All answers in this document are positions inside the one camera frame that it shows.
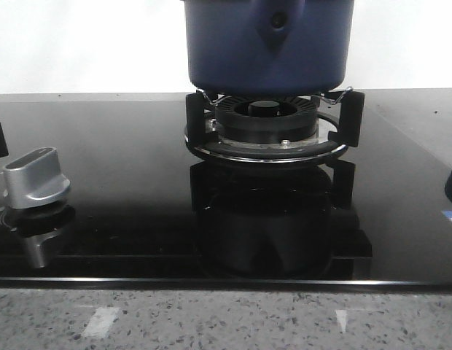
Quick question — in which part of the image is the black glass stove top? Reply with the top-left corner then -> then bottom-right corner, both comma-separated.
0,91 -> 452,292

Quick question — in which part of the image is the silver stove knob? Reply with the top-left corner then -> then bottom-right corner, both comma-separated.
2,147 -> 71,209

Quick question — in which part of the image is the black pot support ring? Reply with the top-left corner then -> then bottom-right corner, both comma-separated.
183,86 -> 366,168

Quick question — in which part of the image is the blue cooking pot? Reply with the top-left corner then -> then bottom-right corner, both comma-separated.
184,1 -> 355,96

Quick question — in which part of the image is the black gas burner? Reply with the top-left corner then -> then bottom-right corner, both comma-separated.
204,96 -> 318,149

